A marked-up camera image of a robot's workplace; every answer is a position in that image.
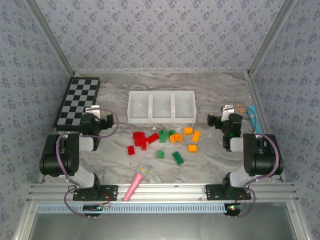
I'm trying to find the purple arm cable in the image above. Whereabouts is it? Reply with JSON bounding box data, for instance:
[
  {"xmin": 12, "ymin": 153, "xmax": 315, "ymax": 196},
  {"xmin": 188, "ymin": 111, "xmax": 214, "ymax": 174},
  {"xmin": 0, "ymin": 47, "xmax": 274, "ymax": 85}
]
[
  {"xmin": 56, "ymin": 107, "xmax": 120, "ymax": 221},
  {"xmin": 231, "ymin": 105, "xmax": 279, "ymax": 220}
]

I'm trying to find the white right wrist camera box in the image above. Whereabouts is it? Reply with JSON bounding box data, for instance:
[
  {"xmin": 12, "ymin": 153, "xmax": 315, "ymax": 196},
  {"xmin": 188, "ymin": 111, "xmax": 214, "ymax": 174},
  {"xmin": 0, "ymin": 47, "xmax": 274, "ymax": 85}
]
[{"xmin": 221, "ymin": 104, "xmax": 237, "ymax": 121}]

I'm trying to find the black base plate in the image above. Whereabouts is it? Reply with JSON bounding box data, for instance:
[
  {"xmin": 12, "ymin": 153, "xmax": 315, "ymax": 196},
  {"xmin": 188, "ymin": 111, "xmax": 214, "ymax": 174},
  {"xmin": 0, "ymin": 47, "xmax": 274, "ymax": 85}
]
[
  {"xmin": 72, "ymin": 184, "xmax": 119, "ymax": 202},
  {"xmin": 205, "ymin": 184, "xmax": 252, "ymax": 201}
]

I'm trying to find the grey metal panel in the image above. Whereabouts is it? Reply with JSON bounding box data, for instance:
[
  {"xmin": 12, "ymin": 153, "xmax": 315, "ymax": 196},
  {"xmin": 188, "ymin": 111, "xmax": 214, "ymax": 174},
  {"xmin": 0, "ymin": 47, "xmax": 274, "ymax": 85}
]
[{"xmin": 24, "ymin": 212, "xmax": 301, "ymax": 240}]

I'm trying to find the long red lego brick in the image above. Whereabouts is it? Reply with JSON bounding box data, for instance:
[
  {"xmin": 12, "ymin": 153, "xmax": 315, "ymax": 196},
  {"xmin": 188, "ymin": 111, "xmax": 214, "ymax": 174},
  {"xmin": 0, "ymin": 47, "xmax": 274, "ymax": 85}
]
[{"xmin": 145, "ymin": 132, "xmax": 160, "ymax": 144}]

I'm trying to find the left circuit board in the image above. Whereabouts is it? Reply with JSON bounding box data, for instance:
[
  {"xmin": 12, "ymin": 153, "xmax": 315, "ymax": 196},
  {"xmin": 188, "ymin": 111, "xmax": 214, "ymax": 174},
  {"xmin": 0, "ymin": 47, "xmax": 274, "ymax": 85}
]
[{"xmin": 83, "ymin": 203, "xmax": 111, "ymax": 213}]

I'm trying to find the slotted grey cable duct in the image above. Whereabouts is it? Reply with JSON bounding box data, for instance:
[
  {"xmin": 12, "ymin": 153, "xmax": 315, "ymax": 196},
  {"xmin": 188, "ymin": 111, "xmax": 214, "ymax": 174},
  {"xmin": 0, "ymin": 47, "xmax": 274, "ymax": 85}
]
[{"xmin": 36, "ymin": 202, "xmax": 228, "ymax": 214}]

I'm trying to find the aluminium front rail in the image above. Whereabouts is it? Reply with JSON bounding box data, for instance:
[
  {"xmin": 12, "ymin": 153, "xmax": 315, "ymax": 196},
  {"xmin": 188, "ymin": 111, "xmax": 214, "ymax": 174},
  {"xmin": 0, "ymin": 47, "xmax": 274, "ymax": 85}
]
[{"xmin": 26, "ymin": 182, "xmax": 300, "ymax": 204}]

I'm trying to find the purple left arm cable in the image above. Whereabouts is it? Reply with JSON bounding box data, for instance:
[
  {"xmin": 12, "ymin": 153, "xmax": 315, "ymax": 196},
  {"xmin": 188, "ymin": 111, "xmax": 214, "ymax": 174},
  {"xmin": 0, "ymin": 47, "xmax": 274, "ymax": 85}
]
[{"xmin": 56, "ymin": 107, "xmax": 120, "ymax": 221}]

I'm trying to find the rounded orange lego brick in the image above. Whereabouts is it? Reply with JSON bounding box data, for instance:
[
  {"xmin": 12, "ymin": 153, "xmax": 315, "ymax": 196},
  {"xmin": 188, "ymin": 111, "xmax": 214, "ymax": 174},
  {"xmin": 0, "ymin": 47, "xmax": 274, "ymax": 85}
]
[{"xmin": 169, "ymin": 133, "xmax": 184, "ymax": 144}]

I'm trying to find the right circuit board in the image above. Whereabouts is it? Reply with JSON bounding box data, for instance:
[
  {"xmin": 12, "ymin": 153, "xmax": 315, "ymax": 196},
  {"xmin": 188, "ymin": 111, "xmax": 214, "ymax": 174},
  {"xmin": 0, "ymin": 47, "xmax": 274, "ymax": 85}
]
[{"xmin": 226, "ymin": 203, "xmax": 245, "ymax": 213}]

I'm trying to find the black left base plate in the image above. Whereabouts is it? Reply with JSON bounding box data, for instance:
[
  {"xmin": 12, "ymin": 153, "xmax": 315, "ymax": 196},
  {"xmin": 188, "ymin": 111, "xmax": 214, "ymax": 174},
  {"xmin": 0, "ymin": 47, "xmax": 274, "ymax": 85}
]
[{"xmin": 72, "ymin": 184, "xmax": 119, "ymax": 202}]

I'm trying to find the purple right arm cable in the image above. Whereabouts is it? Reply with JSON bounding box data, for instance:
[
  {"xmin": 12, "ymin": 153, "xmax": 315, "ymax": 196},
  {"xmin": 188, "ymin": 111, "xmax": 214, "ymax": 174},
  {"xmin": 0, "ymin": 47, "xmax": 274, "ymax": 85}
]
[{"xmin": 231, "ymin": 105, "xmax": 279, "ymax": 220}]

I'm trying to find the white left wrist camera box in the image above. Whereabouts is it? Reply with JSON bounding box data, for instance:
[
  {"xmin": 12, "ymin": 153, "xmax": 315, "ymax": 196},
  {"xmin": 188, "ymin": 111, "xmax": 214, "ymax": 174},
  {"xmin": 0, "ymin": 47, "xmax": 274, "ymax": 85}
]
[{"xmin": 85, "ymin": 104, "xmax": 101, "ymax": 120}]

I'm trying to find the aluminium side rail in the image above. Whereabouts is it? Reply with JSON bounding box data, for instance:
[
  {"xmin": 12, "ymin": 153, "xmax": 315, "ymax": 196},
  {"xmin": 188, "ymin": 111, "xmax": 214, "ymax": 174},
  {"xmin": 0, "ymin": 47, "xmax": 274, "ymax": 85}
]
[{"xmin": 244, "ymin": 72, "xmax": 286, "ymax": 182}]

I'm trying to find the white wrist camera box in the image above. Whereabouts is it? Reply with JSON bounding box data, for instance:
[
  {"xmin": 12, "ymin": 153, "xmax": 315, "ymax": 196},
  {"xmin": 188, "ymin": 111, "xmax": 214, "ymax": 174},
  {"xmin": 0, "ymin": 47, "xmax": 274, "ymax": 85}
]
[
  {"xmin": 221, "ymin": 104, "xmax": 237, "ymax": 121},
  {"xmin": 85, "ymin": 104, "xmax": 101, "ymax": 120}
]

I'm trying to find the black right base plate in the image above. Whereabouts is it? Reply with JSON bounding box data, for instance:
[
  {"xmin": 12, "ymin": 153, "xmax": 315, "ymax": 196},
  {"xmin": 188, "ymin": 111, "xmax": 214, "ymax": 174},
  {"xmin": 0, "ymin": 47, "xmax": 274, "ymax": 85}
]
[{"xmin": 205, "ymin": 184, "xmax": 252, "ymax": 201}]

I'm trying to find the aluminium back rail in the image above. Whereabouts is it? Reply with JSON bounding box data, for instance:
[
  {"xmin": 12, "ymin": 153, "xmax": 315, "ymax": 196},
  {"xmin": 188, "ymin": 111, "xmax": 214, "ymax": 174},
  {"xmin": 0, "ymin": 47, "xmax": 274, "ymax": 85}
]
[{"xmin": 73, "ymin": 70, "xmax": 250, "ymax": 75}]

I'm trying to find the teal cylindrical toy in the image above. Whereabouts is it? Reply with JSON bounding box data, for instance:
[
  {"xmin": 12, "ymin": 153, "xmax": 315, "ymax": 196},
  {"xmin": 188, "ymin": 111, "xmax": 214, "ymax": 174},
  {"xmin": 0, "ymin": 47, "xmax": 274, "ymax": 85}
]
[{"xmin": 247, "ymin": 104, "xmax": 262, "ymax": 134}]

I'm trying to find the pink toy microphone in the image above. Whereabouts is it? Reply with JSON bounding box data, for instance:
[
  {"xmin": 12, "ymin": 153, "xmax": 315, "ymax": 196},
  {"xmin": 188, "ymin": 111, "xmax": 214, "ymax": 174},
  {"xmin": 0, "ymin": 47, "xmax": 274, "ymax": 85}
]
[{"xmin": 122, "ymin": 164, "xmax": 150, "ymax": 202}]

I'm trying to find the aluminium frame post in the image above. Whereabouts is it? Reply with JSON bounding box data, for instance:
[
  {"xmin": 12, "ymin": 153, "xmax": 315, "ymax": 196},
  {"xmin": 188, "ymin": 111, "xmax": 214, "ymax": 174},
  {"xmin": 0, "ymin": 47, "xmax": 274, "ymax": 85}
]
[
  {"xmin": 246, "ymin": 0, "xmax": 299, "ymax": 77},
  {"xmin": 24, "ymin": 0, "xmax": 76, "ymax": 77}
]

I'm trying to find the black grey chessboard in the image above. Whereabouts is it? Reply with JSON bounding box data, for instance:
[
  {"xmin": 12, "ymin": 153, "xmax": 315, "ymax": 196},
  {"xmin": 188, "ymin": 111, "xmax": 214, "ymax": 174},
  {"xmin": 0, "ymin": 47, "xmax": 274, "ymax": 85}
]
[{"xmin": 53, "ymin": 76, "xmax": 101, "ymax": 132}]

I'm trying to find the long green lego brick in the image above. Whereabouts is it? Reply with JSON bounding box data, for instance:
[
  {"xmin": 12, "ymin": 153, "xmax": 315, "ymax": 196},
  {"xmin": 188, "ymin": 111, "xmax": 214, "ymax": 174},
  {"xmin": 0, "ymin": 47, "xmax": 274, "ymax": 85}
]
[{"xmin": 171, "ymin": 151, "xmax": 185, "ymax": 166}]

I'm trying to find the circuit board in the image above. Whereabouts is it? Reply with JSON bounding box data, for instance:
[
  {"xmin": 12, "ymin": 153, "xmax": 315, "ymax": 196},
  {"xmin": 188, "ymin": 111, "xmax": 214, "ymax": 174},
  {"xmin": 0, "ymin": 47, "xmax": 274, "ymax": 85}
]
[
  {"xmin": 83, "ymin": 203, "xmax": 111, "ymax": 213},
  {"xmin": 226, "ymin": 203, "xmax": 245, "ymax": 213}
]

